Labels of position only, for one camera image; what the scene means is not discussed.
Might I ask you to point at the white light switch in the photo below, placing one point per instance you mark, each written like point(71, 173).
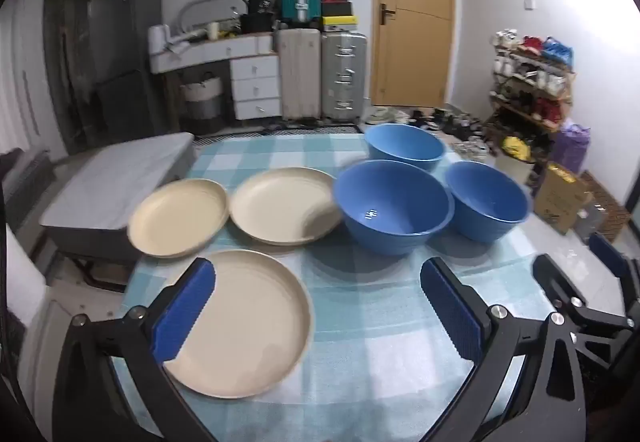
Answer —
point(528, 4)

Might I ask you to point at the beige round plate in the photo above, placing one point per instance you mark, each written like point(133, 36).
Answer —
point(175, 217)
point(280, 207)
point(250, 322)

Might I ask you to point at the white cylinder cup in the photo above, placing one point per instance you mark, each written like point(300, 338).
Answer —
point(214, 30)

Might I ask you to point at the dark grey refrigerator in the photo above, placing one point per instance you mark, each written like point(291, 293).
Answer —
point(125, 51)

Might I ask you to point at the yellow plastic bag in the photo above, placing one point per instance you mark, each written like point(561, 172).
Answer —
point(515, 147)

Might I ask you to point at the black bag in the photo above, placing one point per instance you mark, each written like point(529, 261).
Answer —
point(257, 16)

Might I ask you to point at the stack of shoe boxes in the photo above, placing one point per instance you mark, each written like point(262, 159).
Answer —
point(337, 1)

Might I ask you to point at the beige ribbed suitcase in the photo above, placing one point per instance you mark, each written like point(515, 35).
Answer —
point(299, 76)

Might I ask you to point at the silver metal suitcase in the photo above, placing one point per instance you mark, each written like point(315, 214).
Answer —
point(344, 71)

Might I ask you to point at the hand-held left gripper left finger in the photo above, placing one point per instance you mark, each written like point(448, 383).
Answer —
point(185, 312)

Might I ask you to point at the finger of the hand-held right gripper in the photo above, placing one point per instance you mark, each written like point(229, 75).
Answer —
point(555, 279)
point(607, 252)

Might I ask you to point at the grey woven laundry basket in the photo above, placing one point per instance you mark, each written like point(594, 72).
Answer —
point(202, 104)

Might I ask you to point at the dark glass cabinet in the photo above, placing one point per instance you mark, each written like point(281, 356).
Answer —
point(67, 61)

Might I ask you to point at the brown patterned flat box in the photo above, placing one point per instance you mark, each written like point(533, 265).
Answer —
point(607, 207)

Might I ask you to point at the teal checked tablecloth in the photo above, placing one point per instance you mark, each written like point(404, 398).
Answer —
point(375, 347)

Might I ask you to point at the brown cardboard box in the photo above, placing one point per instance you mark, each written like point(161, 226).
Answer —
point(560, 202)

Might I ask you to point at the blue ceramic bowl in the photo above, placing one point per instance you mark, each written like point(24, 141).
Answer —
point(400, 141)
point(485, 202)
point(390, 202)

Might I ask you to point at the white curtain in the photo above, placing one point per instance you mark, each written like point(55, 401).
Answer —
point(25, 96)

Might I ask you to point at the grey marble low table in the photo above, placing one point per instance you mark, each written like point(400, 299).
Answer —
point(110, 192)

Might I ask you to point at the oval mirror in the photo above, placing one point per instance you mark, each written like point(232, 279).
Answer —
point(210, 11)

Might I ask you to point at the black and white patterned rug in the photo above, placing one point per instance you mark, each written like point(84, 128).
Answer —
point(280, 131)

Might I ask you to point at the purple plastic bag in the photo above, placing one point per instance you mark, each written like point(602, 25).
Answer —
point(572, 149)

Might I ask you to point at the rows of sneakers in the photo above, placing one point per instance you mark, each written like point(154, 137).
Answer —
point(530, 66)

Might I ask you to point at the pile of assorted shoes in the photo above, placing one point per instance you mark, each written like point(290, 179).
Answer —
point(440, 121)

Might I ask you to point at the white desk with drawers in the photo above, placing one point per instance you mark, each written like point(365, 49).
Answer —
point(252, 71)

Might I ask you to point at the white electric kettle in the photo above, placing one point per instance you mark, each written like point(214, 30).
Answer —
point(157, 39)

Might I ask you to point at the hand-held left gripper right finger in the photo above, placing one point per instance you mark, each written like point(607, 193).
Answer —
point(450, 312)

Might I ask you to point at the white square box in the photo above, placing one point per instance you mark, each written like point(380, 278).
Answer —
point(512, 169)

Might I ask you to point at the wooden door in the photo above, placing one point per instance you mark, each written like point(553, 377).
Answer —
point(415, 51)

